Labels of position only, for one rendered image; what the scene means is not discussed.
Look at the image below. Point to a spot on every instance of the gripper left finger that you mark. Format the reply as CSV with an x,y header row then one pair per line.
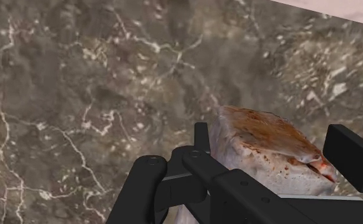
x,y
144,189

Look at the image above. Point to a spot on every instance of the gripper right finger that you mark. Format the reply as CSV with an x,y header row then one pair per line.
x,y
351,158

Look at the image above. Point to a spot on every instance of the white block with brown top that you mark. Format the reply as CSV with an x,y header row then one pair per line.
x,y
261,149

